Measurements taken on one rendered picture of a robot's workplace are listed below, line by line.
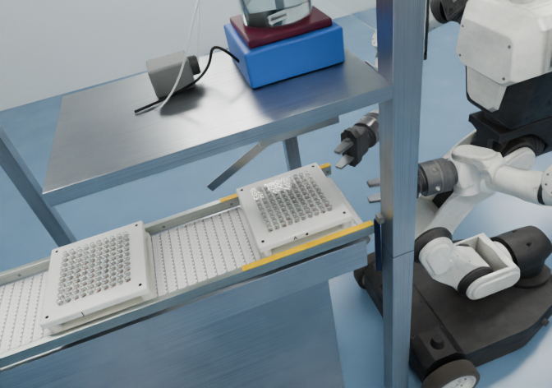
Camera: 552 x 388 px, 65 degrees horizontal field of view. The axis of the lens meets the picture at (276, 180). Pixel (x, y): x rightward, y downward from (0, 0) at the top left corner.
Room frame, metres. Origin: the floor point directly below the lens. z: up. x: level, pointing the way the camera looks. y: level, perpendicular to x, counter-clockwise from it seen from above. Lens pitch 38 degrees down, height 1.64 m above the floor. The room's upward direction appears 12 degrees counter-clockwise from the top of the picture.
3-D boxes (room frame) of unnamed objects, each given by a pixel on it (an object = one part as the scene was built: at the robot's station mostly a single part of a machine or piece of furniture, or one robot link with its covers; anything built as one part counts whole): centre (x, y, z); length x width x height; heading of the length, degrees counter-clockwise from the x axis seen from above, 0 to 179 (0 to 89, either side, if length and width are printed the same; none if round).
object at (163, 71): (0.87, 0.16, 1.28); 0.10 x 0.07 x 0.06; 100
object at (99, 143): (0.82, 0.10, 1.23); 0.62 x 0.38 x 0.04; 100
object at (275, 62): (0.90, -0.07, 1.30); 0.21 x 0.20 x 0.09; 10
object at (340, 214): (0.85, -0.03, 0.88); 0.25 x 0.24 x 0.02; 10
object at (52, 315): (0.76, 0.48, 0.88); 0.25 x 0.24 x 0.02; 9
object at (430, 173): (0.82, -0.35, 0.89); 0.12 x 0.10 x 0.13; 92
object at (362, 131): (1.06, -0.27, 0.89); 0.12 x 0.10 x 0.13; 132
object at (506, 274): (0.96, -0.66, 0.28); 0.21 x 0.20 x 0.13; 100
